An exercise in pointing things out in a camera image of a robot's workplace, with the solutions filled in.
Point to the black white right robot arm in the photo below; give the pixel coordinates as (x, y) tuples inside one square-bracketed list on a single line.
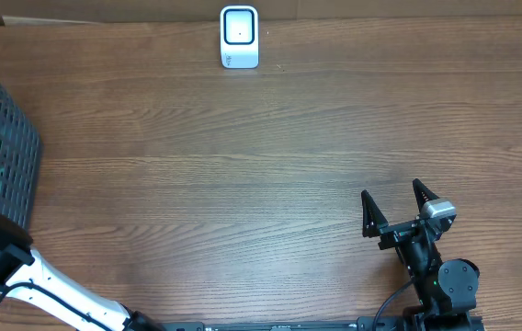
[(446, 290)]

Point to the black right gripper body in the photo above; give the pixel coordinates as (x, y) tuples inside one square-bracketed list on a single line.
[(397, 234)]

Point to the white barcode scanner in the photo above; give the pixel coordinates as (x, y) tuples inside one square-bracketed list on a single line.
[(239, 37)]

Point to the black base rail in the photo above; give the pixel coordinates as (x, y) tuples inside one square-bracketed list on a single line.
[(288, 325)]

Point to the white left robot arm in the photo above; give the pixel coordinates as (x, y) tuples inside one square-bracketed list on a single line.
[(27, 276)]

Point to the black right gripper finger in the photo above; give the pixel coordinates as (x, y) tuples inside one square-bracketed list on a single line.
[(425, 198), (373, 219)]

